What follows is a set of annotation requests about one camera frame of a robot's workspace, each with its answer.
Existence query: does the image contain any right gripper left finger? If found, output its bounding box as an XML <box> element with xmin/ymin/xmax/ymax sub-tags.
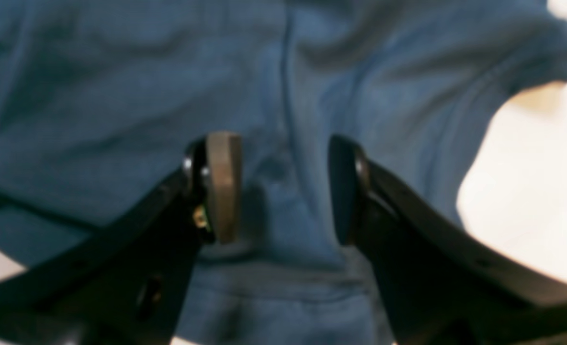
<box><xmin>0</xmin><ymin>132</ymin><xmax>243</xmax><ymax>345</ymax></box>

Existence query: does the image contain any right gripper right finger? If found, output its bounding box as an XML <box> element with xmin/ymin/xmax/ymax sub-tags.
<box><xmin>328</xmin><ymin>135</ymin><xmax>567</xmax><ymax>345</ymax></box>

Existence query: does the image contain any dark blue t-shirt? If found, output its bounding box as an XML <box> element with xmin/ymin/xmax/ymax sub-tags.
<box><xmin>0</xmin><ymin>0</ymin><xmax>567</xmax><ymax>345</ymax></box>

